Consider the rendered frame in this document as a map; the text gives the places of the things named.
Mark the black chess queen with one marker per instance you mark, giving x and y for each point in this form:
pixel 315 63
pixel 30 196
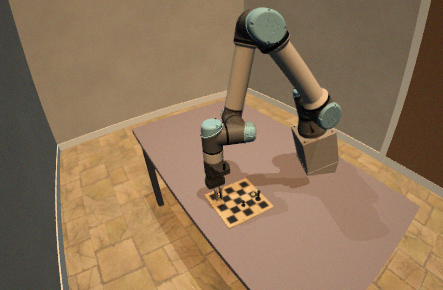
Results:
pixel 258 196

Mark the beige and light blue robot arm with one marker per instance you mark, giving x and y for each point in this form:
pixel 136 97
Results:
pixel 267 27

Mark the tan and dark brown chessboard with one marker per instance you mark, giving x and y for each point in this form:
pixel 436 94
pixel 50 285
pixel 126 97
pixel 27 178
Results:
pixel 231 211

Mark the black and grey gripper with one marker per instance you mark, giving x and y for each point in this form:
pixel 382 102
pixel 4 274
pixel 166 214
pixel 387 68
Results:
pixel 218 168

